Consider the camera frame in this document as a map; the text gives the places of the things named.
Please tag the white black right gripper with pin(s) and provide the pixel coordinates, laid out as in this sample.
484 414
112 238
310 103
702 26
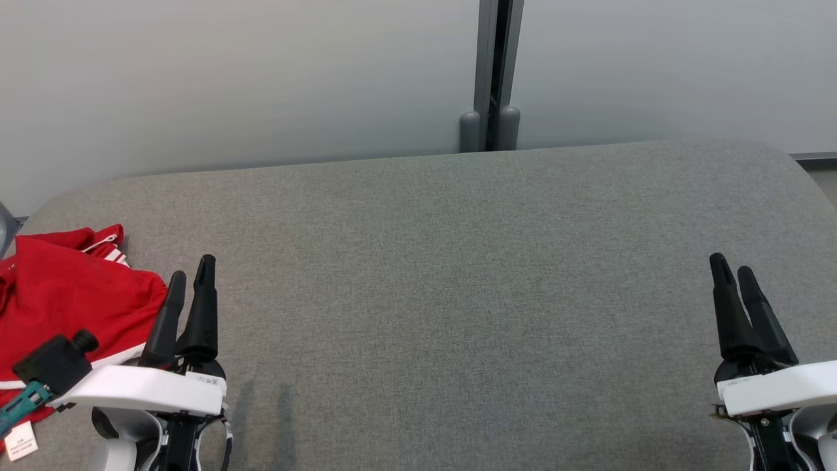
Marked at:
778 389

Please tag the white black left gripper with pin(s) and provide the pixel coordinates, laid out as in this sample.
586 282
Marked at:
144 389

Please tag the red Bulls basketball jersey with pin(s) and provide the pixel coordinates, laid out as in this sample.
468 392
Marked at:
72 301

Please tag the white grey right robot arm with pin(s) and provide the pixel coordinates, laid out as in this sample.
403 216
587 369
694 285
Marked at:
807 438

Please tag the dark grey baseboard strip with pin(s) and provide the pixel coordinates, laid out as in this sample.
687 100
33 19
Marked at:
814 157

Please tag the dark grey unclear object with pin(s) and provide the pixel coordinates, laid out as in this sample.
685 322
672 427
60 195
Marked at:
6 229

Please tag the grey rounded post foot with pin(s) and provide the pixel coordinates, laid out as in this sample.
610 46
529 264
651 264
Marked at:
509 129
469 133

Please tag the grey partition post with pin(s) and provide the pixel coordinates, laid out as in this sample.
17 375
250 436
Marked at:
495 59

